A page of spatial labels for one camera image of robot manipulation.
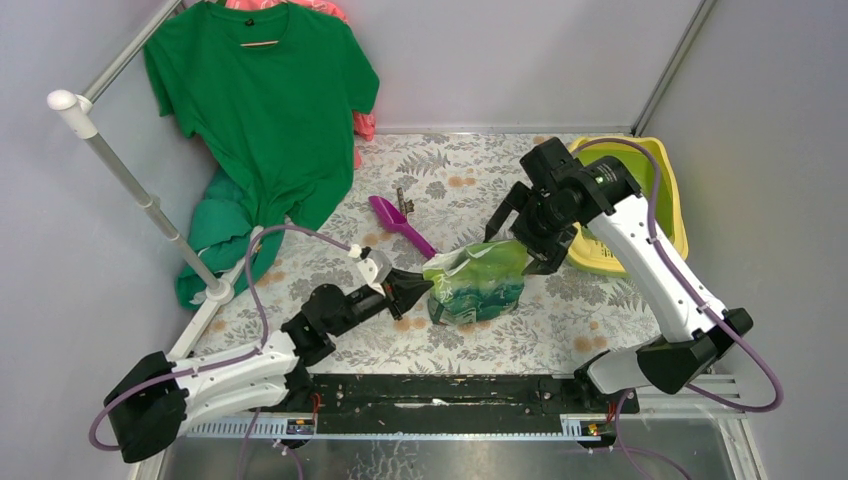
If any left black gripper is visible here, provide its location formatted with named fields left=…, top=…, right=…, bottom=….
left=329, top=269, right=435, bottom=340

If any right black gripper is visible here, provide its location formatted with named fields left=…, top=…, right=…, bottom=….
left=482, top=181, right=577, bottom=276

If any green cat litter bag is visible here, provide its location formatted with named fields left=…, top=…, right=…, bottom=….
left=422, top=240, right=529, bottom=326

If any magenta plastic scoop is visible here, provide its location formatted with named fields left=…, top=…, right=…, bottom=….
left=368, top=196, right=437, bottom=259

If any yellow green litter box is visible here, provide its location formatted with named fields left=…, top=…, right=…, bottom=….
left=566, top=136, right=689, bottom=277

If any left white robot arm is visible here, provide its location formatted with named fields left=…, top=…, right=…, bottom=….
left=103, top=269, right=433, bottom=464

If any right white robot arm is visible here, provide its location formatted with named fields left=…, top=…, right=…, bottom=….
left=485, top=138, right=753, bottom=412

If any floral patterned mat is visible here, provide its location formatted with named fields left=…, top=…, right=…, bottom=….
left=195, top=134, right=659, bottom=374

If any small brown stick object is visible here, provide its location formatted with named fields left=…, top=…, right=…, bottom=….
left=396, top=187, right=415, bottom=217

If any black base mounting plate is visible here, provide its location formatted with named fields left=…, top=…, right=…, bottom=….
left=269, top=374, right=640, bottom=423

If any pink garment behind shirt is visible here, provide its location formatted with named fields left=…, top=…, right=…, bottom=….
left=204, top=1, right=380, bottom=176

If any dark green folded cloth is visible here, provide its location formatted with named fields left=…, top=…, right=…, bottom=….
left=174, top=168, right=284, bottom=310

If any green t-shirt on hanger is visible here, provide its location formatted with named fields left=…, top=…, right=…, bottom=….
left=143, top=2, right=380, bottom=229

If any wooden clothes hanger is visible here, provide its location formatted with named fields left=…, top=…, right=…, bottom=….
left=240, top=40, right=279, bottom=48

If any white clothes rack pole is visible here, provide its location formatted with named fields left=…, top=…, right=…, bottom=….
left=46, top=88, right=266, bottom=362

